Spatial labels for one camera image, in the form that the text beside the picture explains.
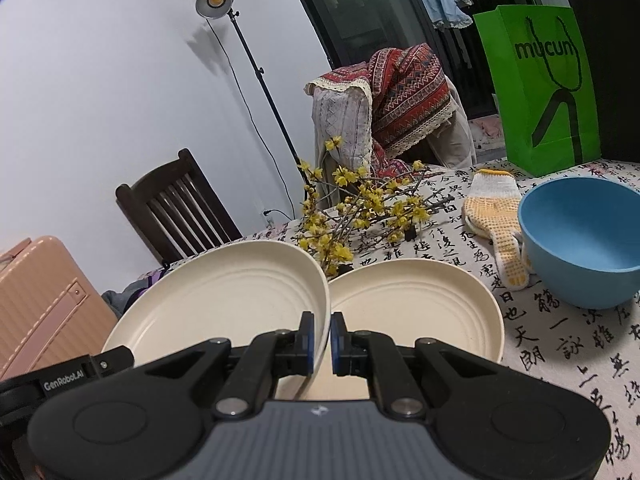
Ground white yellow-dotted work glove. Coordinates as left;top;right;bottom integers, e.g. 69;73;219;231
462;169;532;291

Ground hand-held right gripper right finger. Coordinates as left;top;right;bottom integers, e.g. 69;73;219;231
331;311;508;421

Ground dark sliding glass door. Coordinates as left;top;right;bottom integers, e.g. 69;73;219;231
279;0;566;111

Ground pink floor cloth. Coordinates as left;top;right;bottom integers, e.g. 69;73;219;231
472;115;503;138

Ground dark wooden chair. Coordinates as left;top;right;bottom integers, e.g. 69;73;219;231
115;148;243;266

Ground pink suitcase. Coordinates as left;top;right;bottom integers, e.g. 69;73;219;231
0;235;120;381

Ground cream plate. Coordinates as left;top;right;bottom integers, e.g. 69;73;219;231
101;240;332;401
305;259;505;402

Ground white lace-trimmed cloth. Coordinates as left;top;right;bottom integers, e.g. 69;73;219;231
305;74;376;171

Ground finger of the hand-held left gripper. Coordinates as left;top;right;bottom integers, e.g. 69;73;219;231
91;345;136;377

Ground green paper bag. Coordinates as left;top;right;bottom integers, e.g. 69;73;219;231
473;4;602;178

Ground black light cable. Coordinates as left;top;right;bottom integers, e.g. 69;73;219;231
206;22;301;221

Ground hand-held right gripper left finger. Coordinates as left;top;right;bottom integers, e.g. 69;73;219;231
132;311;317;421

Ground grey purple cloth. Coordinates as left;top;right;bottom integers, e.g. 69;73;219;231
102;267;163;318

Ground studio light on stand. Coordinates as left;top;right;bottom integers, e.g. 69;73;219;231
195;0;316;196

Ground calligraphy print tablecloth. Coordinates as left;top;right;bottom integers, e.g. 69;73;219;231
165;157;640;480

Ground yellow blossom branches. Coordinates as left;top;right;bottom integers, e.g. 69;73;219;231
295;135;458;277

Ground large blue bowl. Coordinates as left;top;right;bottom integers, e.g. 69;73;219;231
518;176;640;310

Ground black paper bag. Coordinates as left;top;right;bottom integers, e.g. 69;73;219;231
564;0;640;162

